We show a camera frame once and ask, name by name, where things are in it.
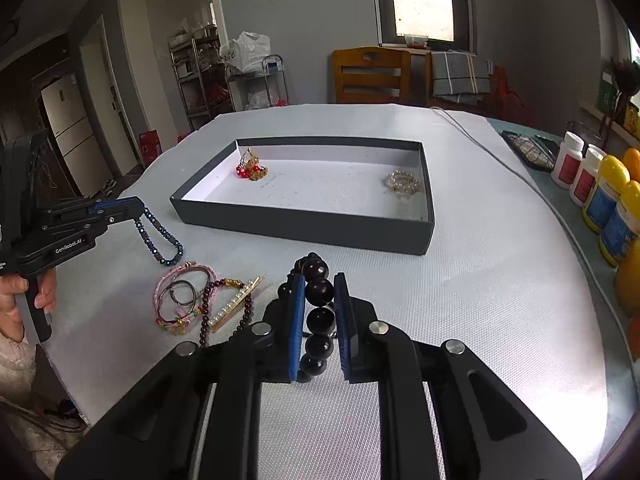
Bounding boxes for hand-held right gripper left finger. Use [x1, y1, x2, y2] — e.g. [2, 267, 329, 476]
[54, 273, 307, 480]

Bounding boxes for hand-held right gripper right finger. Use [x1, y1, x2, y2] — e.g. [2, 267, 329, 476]
[333, 273, 585, 480]

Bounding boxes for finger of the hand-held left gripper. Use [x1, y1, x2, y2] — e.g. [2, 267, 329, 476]
[49, 196, 147, 222]
[44, 208, 147, 247]

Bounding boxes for large black bead bracelet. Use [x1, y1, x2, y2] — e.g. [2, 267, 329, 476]
[276, 252, 336, 377]

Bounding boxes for blue beaded bracelet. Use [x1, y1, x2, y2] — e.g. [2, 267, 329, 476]
[134, 207, 184, 267]

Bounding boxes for pearl hair clip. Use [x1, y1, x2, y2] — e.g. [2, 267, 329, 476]
[207, 274, 267, 333]

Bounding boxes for dark red bead bracelet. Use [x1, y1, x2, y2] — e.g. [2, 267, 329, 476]
[197, 277, 256, 348]

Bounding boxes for pink cord bracelet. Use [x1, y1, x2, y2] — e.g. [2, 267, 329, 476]
[155, 261, 223, 336]

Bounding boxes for thin black hair tie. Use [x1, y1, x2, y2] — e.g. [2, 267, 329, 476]
[164, 282, 193, 306]

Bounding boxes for dark grey shallow box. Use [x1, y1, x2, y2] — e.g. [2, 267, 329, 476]
[170, 136, 436, 257]

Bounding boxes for person's left forearm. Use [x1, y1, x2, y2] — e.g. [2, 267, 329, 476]
[0, 332, 38, 406]

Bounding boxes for person's left hand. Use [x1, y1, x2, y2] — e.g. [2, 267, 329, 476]
[0, 264, 57, 340]

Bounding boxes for red box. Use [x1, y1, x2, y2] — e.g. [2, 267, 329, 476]
[139, 130, 163, 167]

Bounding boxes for white refrigerator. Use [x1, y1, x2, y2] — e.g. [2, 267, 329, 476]
[40, 74, 113, 197]

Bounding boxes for red bead gold earrings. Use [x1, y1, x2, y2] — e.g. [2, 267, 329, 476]
[235, 147, 268, 182]

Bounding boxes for metal shelf rack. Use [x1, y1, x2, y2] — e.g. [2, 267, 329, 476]
[169, 26, 236, 132]

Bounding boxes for round pearl brooch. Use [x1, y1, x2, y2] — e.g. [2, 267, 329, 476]
[385, 169, 423, 195]

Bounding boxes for clear plastic bag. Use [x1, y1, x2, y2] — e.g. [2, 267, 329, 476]
[247, 90, 282, 110]

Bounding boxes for white plastic bag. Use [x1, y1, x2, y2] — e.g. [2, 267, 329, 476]
[227, 31, 272, 74]

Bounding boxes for metal cart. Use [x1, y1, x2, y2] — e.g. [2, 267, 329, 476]
[225, 54, 290, 111]

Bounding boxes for black patterned case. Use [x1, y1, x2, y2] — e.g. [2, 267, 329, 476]
[501, 131, 556, 173]

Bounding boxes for grey plaid cloth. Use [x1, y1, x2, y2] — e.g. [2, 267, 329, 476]
[431, 51, 493, 107]

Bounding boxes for orange bottle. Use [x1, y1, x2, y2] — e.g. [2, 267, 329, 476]
[612, 240, 640, 317]

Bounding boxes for yellow bottle blue label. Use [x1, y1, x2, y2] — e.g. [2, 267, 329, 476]
[598, 180, 640, 267]
[581, 155, 632, 234]

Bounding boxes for window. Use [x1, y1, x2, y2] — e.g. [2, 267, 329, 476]
[369, 0, 473, 52]

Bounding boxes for green box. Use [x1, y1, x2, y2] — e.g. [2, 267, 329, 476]
[598, 71, 618, 113]

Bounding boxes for grey cable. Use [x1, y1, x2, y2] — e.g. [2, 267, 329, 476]
[430, 106, 640, 358]

